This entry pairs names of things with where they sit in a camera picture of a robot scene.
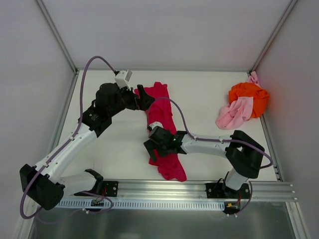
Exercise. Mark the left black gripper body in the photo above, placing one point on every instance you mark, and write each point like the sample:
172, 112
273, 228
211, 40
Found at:
137, 100

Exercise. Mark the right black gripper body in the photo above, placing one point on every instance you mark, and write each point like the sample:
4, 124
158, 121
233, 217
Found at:
154, 140

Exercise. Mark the magenta t shirt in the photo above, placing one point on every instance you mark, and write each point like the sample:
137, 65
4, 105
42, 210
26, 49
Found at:
169, 166

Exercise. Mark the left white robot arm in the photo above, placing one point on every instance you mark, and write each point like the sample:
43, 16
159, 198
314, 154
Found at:
44, 183

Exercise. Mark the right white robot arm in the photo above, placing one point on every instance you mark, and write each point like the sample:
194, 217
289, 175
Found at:
244, 154

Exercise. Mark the pink t shirt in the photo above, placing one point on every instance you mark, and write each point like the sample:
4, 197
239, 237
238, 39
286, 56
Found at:
239, 111

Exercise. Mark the orange t shirt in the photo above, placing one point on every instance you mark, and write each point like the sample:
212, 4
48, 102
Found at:
260, 96

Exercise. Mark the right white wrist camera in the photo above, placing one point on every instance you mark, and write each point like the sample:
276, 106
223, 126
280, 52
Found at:
154, 125

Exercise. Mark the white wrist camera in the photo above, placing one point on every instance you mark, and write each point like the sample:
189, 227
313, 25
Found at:
122, 79
154, 125

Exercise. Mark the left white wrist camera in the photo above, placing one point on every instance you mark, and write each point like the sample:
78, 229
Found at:
122, 79

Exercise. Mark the aluminium mounting rail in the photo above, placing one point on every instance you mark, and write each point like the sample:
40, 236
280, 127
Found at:
263, 191

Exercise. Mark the left aluminium frame post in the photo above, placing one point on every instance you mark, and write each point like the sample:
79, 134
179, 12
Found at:
56, 35

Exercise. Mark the aluminium frame post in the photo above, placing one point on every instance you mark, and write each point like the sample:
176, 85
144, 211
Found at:
56, 35
271, 39

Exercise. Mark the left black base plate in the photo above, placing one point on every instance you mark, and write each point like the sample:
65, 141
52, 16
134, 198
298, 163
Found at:
105, 188

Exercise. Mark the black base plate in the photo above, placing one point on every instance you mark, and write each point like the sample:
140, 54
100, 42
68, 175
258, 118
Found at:
105, 188
218, 190

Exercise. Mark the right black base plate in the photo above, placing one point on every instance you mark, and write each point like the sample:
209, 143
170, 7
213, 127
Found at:
218, 190

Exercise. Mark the slotted cable duct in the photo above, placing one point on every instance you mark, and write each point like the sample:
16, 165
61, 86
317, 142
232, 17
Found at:
141, 204

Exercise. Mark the right aluminium frame post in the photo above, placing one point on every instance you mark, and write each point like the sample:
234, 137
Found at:
271, 39

